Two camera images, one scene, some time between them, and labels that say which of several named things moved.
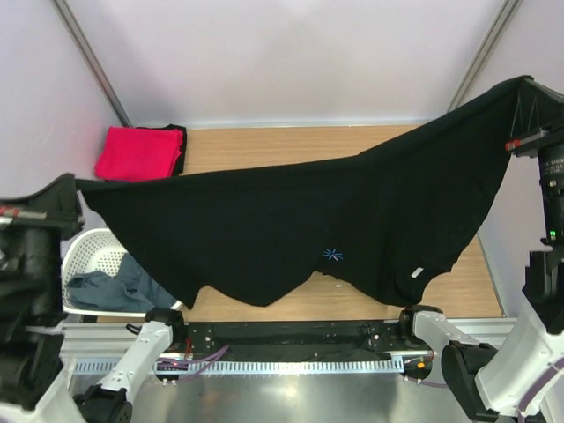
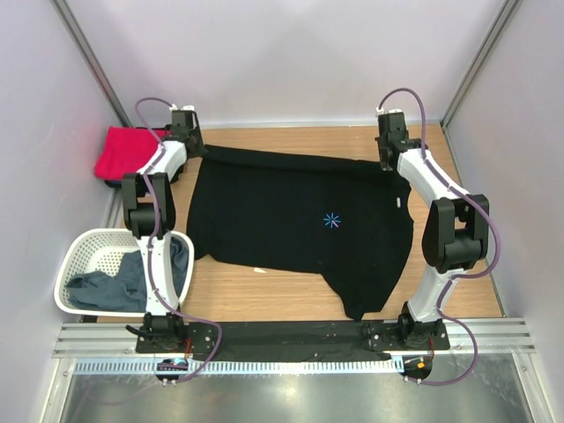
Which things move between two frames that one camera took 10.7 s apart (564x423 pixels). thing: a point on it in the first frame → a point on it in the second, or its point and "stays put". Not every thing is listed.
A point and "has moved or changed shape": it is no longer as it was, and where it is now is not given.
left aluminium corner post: [91, 58] stays put
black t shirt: [387, 223] has moved or changed shape
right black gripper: [538, 109] → [384, 166]
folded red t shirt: [132, 153] stays put
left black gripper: [60, 196] → [200, 151]
